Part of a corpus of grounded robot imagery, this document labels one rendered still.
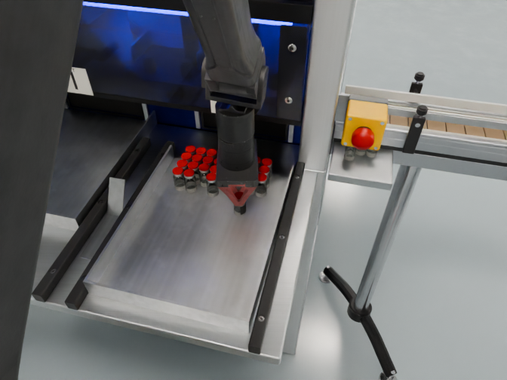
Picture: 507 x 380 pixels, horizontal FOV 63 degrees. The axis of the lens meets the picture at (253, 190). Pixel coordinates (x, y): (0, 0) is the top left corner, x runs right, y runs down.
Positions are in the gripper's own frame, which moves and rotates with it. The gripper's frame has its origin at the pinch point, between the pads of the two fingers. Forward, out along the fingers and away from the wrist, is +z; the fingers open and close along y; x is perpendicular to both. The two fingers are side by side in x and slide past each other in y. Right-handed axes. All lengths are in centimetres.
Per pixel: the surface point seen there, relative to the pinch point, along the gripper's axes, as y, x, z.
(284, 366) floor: 7, -13, 92
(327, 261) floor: 51, -34, 93
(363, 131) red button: 7.1, -22.0, -9.1
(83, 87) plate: 23.6, 31.8, -8.6
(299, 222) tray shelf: -2.1, -11.0, 4.3
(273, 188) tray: 6.3, -6.6, 4.1
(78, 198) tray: 4.0, 31.1, 3.8
